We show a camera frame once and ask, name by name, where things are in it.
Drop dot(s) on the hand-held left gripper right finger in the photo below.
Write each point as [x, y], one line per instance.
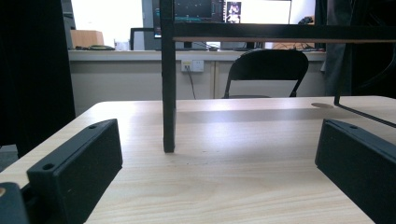
[358, 168]

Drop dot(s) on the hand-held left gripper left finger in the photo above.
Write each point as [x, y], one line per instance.
[77, 174]

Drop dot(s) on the black two-tier shelf rack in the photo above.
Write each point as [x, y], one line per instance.
[169, 93]

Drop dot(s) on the black curtain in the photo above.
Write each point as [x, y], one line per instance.
[376, 68]
[34, 77]

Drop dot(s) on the grey hanging cloth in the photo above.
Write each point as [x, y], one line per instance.
[334, 62]

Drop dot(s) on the white counter ledge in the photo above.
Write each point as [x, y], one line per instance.
[124, 55]

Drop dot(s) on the black folding chair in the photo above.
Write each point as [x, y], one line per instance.
[267, 67]

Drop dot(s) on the cardboard box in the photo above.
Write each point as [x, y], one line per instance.
[87, 39]

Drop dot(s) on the small dark monitor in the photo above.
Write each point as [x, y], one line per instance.
[138, 39]

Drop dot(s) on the computer monitor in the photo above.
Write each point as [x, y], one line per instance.
[258, 11]

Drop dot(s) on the white wall socket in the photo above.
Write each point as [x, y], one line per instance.
[193, 66]

